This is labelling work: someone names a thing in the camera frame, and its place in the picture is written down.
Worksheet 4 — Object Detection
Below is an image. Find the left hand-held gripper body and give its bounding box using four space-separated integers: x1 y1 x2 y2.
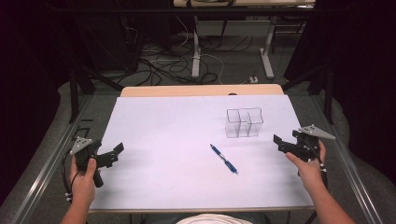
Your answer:
68 135 105 189

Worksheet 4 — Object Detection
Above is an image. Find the white table mat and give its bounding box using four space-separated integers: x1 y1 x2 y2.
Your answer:
89 94 315 211

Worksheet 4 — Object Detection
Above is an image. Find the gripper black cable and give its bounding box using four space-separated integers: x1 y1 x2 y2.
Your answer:
306 141 330 189
61 150 79 203

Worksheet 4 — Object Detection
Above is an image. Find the white-legged desk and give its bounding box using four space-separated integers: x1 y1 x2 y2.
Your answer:
173 0 317 80

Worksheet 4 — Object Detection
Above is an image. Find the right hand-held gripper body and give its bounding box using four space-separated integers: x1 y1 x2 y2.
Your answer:
290 124 337 163

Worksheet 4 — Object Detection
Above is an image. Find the dark curtain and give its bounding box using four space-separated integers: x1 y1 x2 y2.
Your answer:
0 0 78 206
284 0 396 185

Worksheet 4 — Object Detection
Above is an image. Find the tangle of black floor cables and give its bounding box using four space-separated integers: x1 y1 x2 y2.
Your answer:
122 32 255 88

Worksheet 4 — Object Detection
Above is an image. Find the person's left hand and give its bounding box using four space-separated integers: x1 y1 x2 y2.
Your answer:
68 157 98 205

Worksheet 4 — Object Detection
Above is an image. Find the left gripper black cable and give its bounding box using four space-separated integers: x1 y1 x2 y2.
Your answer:
61 150 79 203

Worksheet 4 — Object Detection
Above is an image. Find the black metal stand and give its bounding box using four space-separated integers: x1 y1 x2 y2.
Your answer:
280 62 336 126
68 63 126 124

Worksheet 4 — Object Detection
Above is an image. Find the white floor cable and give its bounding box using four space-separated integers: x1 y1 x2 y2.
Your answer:
176 15 226 86

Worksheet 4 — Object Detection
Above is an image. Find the person's right hand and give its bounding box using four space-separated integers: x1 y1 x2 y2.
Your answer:
285 140 328 194

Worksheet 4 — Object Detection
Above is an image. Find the person's white shirt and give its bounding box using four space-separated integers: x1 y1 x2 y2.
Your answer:
175 213 254 224

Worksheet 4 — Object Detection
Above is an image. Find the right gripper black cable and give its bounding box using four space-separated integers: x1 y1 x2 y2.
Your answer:
306 141 330 189

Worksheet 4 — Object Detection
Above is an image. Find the black crossbar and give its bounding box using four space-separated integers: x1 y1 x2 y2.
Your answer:
51 7 316 14

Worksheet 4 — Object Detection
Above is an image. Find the blue pen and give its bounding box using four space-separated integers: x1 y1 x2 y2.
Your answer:
209 143 239 175

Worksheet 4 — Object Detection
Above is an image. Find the aluminium rail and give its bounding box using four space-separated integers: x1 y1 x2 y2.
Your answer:
9 93 95 224
310 92 385 224

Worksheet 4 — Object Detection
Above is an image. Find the clear plastic organizer box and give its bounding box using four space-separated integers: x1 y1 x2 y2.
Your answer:
224 106 265 139

